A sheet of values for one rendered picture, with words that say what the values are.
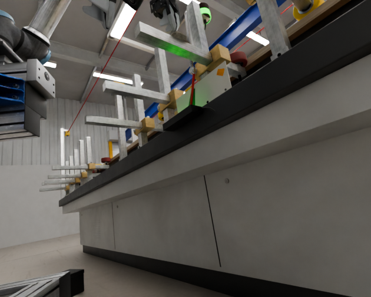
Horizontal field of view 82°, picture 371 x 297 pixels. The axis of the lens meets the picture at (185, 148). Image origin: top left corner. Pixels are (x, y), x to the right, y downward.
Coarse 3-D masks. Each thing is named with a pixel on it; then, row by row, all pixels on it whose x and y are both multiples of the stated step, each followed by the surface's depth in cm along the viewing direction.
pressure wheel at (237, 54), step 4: (236, 52) 77; (240, 52) 77; (232, 56) 77; (236, 56) 77; (240, 56) 77; (244, 56) 77; (232, 60) 77; (236, 60) 77; (240, 60) 77; (244, 60) 78; (240, 64) 80; (244, 64) 80; (240, 76) 78; (240, 80) 78
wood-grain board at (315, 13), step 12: (336, 0) 59; (348, 0) 59; (312, 12) 64; (324, 12) 62; (300, 24) 66; (312, 24) 65; (288, 36) 69; (264, 48) 76; (252, 60) 80; (156, 132) 137; (132, 144) 158
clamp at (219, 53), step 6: (216, 48) 67; (222, 48) 67; (216, 54) 67; (222, 54) 66; (228, 54) 69; (216, 60) 67; (222, 60) 67; (228, 60) 68; (198, 66) 73; (204, 66) 71; (210, 66) 69; (216, 66) 70; (198, 72) 73; (198, 78) 75
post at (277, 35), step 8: (256, 0) 57; (264, 0) 55; (272, 0) 54; (264, 8) 55; (272, 8) 53; (264, 16) 55; (272, 16) 53; (280, 16) 55; (264, 24) 55; (272, 24) 53; (280, 24) 53; (272, 32) 53; (280, 32) 51; (272, 40) 53; (280, 40) 51; (288, 40) 53; (272, 48) 53; (280, 48) 51
